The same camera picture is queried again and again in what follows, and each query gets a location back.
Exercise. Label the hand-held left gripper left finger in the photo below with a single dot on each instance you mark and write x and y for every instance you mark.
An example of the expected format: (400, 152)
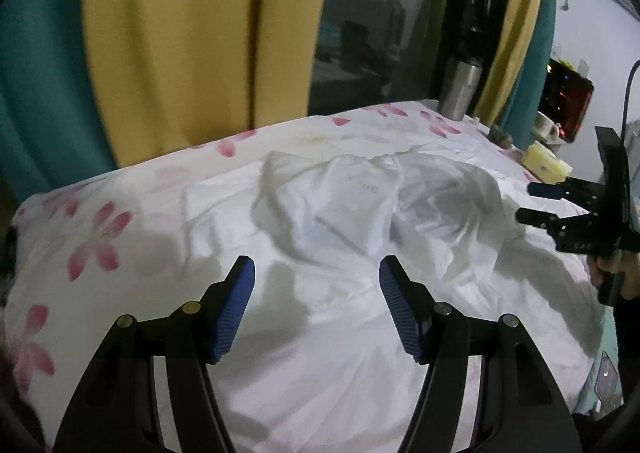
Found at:
(232, 313)

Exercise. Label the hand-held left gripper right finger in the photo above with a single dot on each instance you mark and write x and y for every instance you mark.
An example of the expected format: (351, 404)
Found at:
(400, 313)

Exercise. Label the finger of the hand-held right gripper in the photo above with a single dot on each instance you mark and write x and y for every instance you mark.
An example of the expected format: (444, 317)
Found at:
(535, 218)
(542, 189)

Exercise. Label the white shirt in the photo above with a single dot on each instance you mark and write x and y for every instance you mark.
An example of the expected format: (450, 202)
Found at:
(350, 213)

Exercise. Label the person's right forearm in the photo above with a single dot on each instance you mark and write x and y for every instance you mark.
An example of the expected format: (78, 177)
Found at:
(629, 348)

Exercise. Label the person's right hand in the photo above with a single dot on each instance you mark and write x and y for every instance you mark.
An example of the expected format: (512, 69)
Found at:
(631, 278)

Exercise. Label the yellow tissue box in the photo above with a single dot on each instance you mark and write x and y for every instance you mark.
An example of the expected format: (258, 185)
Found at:
(542, 160)

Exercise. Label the white mug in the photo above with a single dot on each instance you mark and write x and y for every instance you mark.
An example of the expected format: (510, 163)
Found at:
(545, 123)

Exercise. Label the small dark object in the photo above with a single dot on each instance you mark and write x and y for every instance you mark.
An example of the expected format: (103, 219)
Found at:
(500, 135)

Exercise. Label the computer case with red lights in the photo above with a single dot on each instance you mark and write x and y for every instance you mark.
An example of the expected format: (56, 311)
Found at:
(565, 93)

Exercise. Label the steel tumbler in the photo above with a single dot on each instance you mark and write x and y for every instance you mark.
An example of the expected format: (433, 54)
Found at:
(460, 88)

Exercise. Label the narrow teal curtain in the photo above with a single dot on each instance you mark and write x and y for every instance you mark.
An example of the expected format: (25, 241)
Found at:
(542, 58)

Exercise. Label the floral bed sheet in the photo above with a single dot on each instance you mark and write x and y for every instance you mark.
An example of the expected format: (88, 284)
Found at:
(90, 243)

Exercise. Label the narrow yellow curtain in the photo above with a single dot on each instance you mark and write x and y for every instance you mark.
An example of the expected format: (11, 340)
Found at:
(515, 33)

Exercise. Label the dark window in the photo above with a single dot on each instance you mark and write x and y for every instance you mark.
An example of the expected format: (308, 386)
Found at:
(380, 8)

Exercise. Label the wide yellow curtain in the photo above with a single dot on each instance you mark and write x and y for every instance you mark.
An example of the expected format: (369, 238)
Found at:
(190, 33)

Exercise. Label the wide teal curtain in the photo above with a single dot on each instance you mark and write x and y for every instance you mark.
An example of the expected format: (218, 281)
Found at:
(40, 83)

